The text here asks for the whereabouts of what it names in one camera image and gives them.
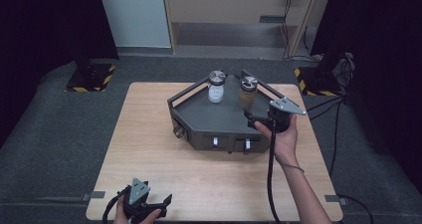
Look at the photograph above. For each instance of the glass jar with white powder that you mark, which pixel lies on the glass jar with white powder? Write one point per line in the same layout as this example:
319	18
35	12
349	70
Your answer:
216	91

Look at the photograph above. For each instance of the light wooden shelf unit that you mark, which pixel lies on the light wooden shelf unit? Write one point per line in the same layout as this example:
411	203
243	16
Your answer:
232	8

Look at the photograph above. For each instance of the grey tape strip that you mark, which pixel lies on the grey tape strip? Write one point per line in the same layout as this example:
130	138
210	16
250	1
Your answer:
335	199
94	195

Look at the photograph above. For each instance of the black corner shelf rack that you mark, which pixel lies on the black corner shelf rack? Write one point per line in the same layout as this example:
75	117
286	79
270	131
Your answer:
212	117

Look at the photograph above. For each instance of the glass jar with brown powder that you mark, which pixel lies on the glass jar with brown powder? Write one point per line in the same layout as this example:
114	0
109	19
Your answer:
248	96

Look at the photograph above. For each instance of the dark curtain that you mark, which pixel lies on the dark curtain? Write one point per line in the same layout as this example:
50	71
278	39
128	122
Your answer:
40	28
381	51

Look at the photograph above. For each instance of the person's left hand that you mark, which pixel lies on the person's left hand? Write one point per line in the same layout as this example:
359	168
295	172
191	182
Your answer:
120	214

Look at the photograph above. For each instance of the thin wrist band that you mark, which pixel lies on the thin wrist band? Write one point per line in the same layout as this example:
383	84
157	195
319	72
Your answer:
295	166

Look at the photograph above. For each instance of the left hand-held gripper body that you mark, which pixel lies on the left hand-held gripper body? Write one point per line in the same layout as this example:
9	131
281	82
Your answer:
137	192

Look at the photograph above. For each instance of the black stand with striped base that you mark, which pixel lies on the black stand with striped base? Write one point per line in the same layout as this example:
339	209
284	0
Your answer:
87	74
320	79

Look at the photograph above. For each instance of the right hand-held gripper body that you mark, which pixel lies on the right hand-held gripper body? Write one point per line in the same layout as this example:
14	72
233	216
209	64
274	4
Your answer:
282	117

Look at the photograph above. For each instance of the white wall panel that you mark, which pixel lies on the white wall panel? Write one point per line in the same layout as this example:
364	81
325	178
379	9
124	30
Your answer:
136	15

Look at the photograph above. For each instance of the person's right hand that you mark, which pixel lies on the person's right hand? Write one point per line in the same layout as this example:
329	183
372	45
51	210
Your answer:
285	144

